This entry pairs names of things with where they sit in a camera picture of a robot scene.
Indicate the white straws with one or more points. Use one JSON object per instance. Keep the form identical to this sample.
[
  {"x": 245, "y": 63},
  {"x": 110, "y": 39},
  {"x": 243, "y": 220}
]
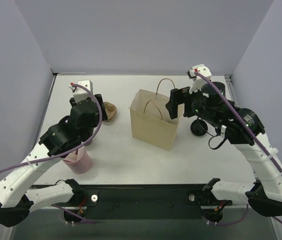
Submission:
[{"x": 75, "y": 156}]

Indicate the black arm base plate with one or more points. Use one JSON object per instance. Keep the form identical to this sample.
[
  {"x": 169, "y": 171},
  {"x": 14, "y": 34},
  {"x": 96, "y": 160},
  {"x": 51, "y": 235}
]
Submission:
[{"x": 149, "y": 202}]

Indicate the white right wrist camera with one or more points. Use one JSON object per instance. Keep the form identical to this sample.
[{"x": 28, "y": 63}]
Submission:
[{"x": 198, "y": 74}]

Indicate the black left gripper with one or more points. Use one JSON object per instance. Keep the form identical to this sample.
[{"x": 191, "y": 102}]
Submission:
[{"x": 101, "y": 106}]

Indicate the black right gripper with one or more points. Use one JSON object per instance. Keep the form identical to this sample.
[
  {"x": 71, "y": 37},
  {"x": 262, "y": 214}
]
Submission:
[{"x": 178, "y": 99}]

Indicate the pink straw holder cup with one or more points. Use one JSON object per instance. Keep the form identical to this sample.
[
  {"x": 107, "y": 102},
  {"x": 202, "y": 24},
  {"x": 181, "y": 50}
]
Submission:
[{"x": 82, "y": 166}]

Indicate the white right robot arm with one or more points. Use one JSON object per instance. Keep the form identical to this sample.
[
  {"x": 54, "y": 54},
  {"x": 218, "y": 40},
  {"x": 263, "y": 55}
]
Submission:
[{"x": 242, "y": 128}]

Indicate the beige paper bag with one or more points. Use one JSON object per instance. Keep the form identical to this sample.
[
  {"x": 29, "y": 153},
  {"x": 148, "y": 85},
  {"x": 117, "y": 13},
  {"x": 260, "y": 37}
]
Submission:
[{"x": 150, "y": 120}]

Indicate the brown cardboard cup carrier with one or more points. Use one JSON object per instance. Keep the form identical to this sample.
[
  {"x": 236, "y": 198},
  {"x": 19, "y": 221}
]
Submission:
[{"x": 110, "y": 110}]

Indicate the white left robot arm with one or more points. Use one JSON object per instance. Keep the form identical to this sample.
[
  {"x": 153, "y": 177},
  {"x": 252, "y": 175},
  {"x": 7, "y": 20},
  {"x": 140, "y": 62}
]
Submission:
[{"x": 70, "y": 134}]

